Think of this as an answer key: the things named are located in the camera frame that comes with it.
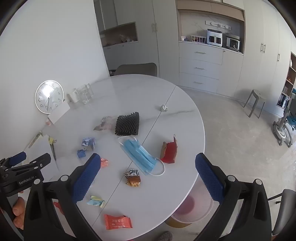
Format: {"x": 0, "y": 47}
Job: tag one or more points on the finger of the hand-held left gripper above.
{"x": 17, "y": 158}
{"x": 39, "y": 162}

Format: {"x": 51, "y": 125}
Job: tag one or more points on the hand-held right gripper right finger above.
{"x": 209, "y": 178}

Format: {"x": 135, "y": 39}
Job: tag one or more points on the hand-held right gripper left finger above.
{"x": 87, "y": 178}

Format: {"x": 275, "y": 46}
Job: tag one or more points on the pink paper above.
{"x": 104, "y": 162}

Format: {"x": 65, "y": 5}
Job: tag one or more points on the red brown paper bag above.
{"x": 170, "y": 151}

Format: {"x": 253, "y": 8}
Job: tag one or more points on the translucent trash bin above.
{"x": 192, "y": 208}

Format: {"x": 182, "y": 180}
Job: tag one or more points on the person's left hand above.
{"x": 19, "y": 209}

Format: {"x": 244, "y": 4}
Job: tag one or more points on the white paper sheet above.
{"x": 39, "y": 148}

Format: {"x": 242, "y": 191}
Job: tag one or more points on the yellow blue crumpled paper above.
{"x": 95, "y": 201}

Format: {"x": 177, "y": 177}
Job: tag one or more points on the small blue crumpled paper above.
{"x": 81, "y": 153}

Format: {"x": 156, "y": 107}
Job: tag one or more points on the yellow binder clip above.
{"x": 52, "y": 139}

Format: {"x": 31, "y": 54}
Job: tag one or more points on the large blue crumpled paper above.
{"x": 88, "y": 143}

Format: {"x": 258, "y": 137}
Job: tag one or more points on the brown orange snack wrapper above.
{"x": 133, "y": 178}

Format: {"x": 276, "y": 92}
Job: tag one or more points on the orange snack packet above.
{"x": 118, "y": 221}

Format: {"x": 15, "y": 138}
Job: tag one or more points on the white card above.
{"x": 59, "y": 112}

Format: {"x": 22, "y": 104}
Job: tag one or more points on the blue face mask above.
{"x": 138, "y": 154}

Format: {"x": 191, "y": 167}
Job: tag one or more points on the clear plastic wrapper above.
{"x": 105, "y": 124}

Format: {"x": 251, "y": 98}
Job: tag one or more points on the black foam net sleeve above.
{"x": 127, "y": 124}

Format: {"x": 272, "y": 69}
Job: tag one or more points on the grey slipper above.
{"x": 165, "y": 236}

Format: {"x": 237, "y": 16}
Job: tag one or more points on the grey teal swivel chair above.
{"x": 283, "y": 132}

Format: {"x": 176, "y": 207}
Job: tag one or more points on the grey stool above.
{"x": 256, "y": 97}

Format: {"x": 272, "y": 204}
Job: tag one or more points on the white drawer cabinet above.
{"x": 201, "y": 67}

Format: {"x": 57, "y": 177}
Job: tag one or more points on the grey dining chair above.
{"x": 136, "y": 69}

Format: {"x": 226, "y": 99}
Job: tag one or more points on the open bookshelf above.
{"x": 288, "y": 88}

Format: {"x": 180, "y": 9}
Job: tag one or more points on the white tall cabinet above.
{"x": 261, "y": 58}

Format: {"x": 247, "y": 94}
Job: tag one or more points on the silver countertop oven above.
{"x": 233, "y": 42}

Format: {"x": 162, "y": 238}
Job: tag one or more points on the white countertop appliance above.
{"x": 214, "y": 37}

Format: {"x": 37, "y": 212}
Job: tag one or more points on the round white wall clock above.
{"x": 49, "y": 96}

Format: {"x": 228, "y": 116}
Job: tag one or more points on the wooden wall niche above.
{"x": 120, "y": 34}

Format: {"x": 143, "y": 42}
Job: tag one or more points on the white wall rail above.
{"x": 218, "y": 25}

